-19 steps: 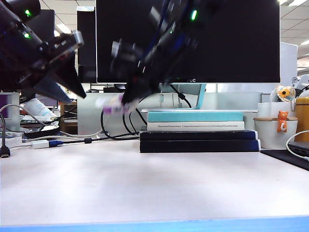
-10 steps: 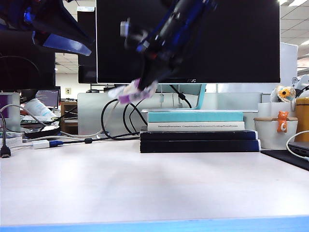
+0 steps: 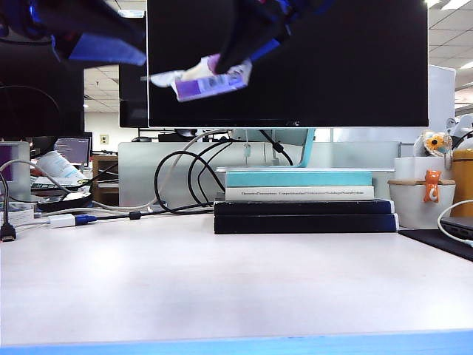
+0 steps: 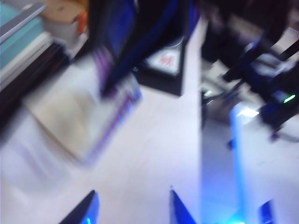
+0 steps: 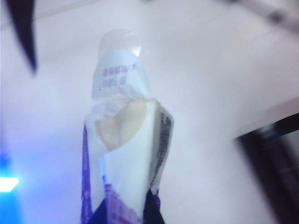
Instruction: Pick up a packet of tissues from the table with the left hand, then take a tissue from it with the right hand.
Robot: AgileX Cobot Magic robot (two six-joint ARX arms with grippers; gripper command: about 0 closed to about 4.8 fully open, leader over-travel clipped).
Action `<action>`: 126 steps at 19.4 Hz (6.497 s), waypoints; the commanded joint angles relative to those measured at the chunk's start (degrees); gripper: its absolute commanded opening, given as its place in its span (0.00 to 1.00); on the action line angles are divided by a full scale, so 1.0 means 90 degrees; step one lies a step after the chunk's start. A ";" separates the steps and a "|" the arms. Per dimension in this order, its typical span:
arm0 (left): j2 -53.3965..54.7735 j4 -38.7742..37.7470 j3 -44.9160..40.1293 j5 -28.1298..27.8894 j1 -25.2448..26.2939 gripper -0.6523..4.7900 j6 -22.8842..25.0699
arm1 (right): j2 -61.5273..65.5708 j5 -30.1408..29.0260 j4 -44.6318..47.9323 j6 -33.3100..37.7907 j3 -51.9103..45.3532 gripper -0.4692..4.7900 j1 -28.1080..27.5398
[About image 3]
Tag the white storage box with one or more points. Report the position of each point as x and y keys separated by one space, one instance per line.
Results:
x=408 y=168

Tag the teal book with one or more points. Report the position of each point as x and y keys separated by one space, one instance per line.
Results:
x=295 y=179

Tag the white book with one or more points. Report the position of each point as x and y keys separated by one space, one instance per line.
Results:
x=295 y=197

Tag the black desk mat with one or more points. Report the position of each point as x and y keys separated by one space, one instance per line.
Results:
x=438 y=242

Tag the yellow tin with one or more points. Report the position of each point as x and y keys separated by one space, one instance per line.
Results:
x=463 y=185

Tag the black monitor with white label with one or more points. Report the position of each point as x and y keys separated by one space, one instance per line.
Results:
x=133 y=96

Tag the black round dish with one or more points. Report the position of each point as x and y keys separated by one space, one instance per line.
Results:
x=64 y=203

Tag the small hanging tag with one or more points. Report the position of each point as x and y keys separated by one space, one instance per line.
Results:
x=247 y=151

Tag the silver laptop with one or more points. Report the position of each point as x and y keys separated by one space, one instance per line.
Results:
x=460 y=226

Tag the wide black monitor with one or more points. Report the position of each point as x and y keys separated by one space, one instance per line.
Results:
x=37 y=103

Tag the lit code screen monitor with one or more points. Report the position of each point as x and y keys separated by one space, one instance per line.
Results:
x=73 y=149

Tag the wooden cabinet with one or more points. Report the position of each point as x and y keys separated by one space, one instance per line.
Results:
x=105 y=177

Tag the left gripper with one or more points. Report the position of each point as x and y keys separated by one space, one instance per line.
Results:
x=37 y=18

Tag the stack of books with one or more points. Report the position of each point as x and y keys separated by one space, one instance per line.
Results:
x=138 y=177

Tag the white partition panel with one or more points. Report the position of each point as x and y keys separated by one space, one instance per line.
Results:
x=442 y=96

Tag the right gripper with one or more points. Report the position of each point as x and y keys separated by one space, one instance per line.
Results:
x=281 y=15

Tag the teal silver monitor stand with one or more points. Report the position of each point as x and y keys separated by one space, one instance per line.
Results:
x=308 y=148

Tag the stack of magazines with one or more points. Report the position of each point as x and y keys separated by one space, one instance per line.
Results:
x=49 y=186

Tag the white mug wooden lid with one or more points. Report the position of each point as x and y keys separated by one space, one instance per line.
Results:
x=408 y=207

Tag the orange cat figurine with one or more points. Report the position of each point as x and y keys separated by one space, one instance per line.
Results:
x=431 y=186

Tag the white carton box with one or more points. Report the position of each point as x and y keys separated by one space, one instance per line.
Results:
x=17 y=216

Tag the white printed tube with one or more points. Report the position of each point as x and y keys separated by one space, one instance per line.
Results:
x=57 y=166

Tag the white video adapter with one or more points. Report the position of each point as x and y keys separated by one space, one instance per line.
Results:
x=62 y=221

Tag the purple tissue packet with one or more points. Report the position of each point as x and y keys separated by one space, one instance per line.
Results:
x=199 y=88

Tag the sunflower plush ornament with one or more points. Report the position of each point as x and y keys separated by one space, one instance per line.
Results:
x=434 y=142

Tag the large black AOC monitor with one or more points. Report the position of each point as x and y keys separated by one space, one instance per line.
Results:
x=369 y=74

